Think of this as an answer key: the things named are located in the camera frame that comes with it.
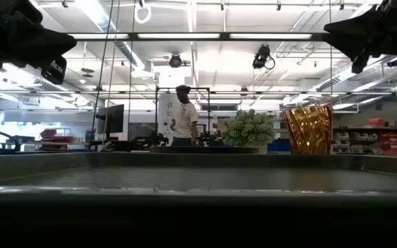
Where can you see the black ceiling-hung fixture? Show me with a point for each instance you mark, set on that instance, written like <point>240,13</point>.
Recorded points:
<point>395,62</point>

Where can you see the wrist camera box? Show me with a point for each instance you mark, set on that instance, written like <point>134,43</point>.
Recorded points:
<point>54,70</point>
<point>359,63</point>

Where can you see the red storage bins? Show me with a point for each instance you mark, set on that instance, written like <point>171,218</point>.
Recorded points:
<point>59,139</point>

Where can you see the white cylindrical tank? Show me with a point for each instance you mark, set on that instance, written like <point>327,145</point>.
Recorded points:
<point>164,113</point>

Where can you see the black overhead camera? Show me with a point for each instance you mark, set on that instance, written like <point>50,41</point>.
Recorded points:
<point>261,56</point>

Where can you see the round black ceiling fixture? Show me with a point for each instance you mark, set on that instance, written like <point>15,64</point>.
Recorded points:
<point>175,61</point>

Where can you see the green potted plant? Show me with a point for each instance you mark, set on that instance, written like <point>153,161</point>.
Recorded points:
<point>249,129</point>

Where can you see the amber faceted plastic cup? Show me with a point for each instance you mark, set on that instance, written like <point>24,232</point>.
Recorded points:
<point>309,131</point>

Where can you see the blue storage bins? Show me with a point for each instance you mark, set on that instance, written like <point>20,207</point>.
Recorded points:
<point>278,146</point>

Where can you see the shelf with red bins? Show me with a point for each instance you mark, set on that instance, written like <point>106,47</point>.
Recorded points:
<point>391,141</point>

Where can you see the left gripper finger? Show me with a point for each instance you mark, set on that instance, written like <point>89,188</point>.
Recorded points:
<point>47,44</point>

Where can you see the person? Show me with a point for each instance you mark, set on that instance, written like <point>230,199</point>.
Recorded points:
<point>186,120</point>

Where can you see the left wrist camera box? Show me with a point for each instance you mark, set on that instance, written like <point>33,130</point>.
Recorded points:
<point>54,70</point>

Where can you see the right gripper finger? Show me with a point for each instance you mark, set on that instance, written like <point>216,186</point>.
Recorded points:
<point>357,34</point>

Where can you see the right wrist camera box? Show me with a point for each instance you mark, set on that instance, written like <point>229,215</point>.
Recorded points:
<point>359,63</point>

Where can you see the black overhead frame beam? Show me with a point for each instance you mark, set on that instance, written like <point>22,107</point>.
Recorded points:
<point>133,36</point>

